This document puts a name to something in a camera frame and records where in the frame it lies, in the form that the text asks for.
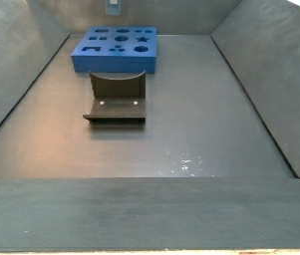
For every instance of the light blue rectangular block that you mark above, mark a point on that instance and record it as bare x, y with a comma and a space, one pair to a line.
113, 7

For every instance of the blue foam shape board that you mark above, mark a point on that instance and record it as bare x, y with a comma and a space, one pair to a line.
117, 49

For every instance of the dark curved stand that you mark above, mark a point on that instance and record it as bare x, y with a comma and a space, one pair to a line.
119, 98

